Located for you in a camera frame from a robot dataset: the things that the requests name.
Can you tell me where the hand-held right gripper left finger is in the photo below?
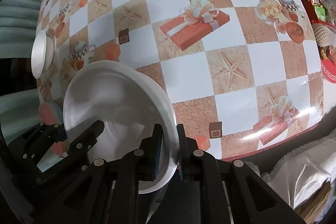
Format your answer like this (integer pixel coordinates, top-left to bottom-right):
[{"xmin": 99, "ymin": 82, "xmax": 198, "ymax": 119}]
[{"xmin": 46, "ymin": 123, "xmax": 165, "ymax": 224}]

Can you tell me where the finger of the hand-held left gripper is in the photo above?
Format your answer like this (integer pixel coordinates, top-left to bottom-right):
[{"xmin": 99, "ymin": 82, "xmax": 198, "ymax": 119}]
[
  {"xmin": 22, "ymin": 122, "xmax": 68, "ymax": 180},
  {"xmin": 67, "ymin": 120, "xmax": 105, "ymax": 175}
]

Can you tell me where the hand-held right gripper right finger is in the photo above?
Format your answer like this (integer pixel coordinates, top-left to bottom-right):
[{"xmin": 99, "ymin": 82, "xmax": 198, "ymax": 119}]
[{"xmin": 176, "ymin": 123, "xmax": 306, "ymax": 224}]

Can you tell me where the large white foam bowl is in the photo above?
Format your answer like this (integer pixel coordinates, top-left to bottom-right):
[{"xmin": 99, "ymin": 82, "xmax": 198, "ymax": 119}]
[{"xmin": 63, "ymin": 60, "xmax": 177, "ymax": 194}]

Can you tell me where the small white foam bowl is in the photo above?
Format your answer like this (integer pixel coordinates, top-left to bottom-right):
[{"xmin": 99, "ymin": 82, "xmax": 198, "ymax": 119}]
[{"xmin": 31, "ymin": 30, "xmax": 55, "ymax": 80}]

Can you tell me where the checkered printed tablecloth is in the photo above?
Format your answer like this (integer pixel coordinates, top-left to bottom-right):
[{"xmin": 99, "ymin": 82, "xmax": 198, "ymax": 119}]
[{"xmin": 35, "ymin": 0, "xmax": 325, "ymax": 162}]

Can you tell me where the white fluffy blanket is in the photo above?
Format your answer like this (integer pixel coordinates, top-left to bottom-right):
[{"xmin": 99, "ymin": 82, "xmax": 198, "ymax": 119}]
[{"xmin": 259, "ymin": 135, "xmax": 336, "ymax": 224}]

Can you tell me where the teal sofa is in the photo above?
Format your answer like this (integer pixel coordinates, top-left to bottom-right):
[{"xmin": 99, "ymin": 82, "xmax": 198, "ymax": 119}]
[{"xmin": 0, "ymin": 0, "xmax": 66, "ymax": 138}]

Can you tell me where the red snack tray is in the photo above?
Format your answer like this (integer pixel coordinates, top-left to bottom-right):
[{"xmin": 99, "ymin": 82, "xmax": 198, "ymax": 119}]
[{"xmin": 272, "ymin": 0, "xmax": 336, "ymax": 83}]

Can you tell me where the white foam fruit net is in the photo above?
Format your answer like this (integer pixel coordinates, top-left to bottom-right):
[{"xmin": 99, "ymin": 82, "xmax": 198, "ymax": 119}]
[{"xmin": 312, "ymin": 23, "xmax": 334, "ymax": 46}]

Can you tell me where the small green snack packet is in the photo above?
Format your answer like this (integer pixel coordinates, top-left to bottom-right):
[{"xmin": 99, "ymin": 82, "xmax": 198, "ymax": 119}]
[{"xmin": 314, "ymin": 5, "xmax": 329, "ymax": 22}]

